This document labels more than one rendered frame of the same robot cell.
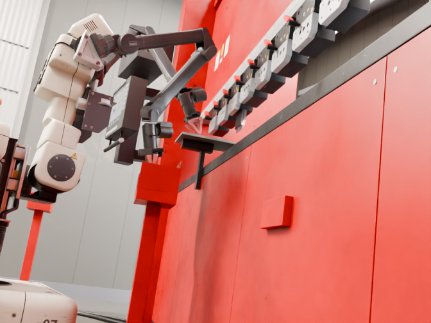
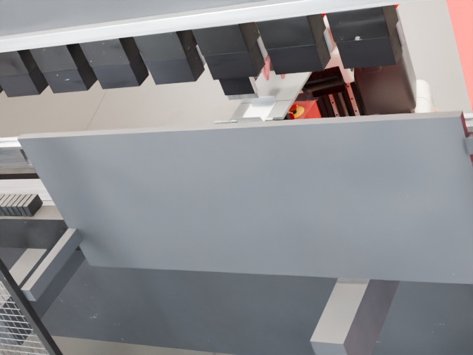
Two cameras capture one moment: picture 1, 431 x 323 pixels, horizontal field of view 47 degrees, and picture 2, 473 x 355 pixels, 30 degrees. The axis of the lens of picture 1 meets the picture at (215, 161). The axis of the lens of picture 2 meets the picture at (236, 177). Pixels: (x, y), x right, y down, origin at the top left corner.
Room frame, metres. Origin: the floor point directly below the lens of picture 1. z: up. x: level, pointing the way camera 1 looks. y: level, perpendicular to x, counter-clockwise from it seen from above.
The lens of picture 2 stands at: (3.89, -1.61, 2.26)
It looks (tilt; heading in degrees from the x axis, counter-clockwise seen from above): 32 degrees down; 140
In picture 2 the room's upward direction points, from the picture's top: 23 degrees counter-clockwise
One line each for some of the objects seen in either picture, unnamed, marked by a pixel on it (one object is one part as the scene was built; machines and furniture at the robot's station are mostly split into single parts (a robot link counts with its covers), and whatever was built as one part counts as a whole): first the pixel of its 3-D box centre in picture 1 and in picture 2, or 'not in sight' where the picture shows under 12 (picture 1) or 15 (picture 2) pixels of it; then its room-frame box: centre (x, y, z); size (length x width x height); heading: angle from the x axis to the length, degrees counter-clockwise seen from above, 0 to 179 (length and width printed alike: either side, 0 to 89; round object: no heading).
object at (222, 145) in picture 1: (206, 142); (272, 94); (2.19, 0.05, 1.00); 0.26 x 0.18 x 0.01; 103
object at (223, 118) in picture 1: (229, 109); (295, 37); (2.44, -0.04, 1.26); 0.15 x 0.09 x 0.17; 13
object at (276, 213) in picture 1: (275, 213); not in sight; (1.19, -0.16, 0.59); 0.15 x 0.02 x 0.07; 13
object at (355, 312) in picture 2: not in sight; (376, 264); (2.75, -0.36, 0.81); 0.64 x 0.08 x 0.14; 103
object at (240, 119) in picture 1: (240, 122); (238, 85); (2.22, -0.09, 1.13); 0.10 x 0.02 x 0.10; 13
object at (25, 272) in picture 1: (31, 247); not in sight; (3.62, 1.23, 0.42); 0.25 x 0.20 x 0.83; 103
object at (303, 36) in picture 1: (314, 24); (19, 67); (1.47, -0.26, 1.26); 0.15 x 0.09 x 0.17; 13
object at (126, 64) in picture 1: (137, 101); not in sight; (3.35, 0.61, 1.52); 0.51 x 0.25 x 0.85; 25
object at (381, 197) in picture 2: not in sight; (240, 203); (2.57, -0.54, 1.12); 1.13 x 0.02 x 0.44; 13
